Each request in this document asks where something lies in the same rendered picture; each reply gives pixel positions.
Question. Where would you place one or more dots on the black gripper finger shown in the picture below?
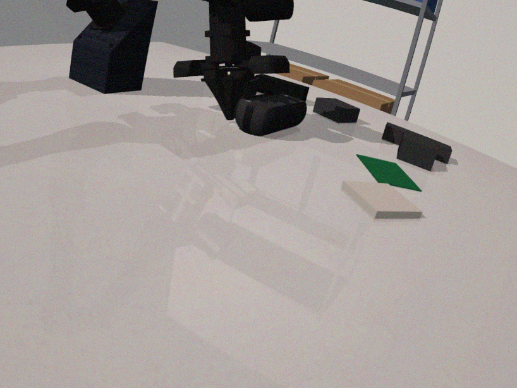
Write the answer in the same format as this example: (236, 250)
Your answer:
(217, 88)
(233, 90)

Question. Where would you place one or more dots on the beige flat rectangular slab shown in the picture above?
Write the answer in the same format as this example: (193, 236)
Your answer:
(381, 200)

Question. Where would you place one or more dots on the flat green panel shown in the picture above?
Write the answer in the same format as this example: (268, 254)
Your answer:
(388, 173)

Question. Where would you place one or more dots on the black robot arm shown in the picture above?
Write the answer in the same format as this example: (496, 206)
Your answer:
(106, 13)

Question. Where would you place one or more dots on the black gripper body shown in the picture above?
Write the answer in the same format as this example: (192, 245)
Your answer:
(228, 44)

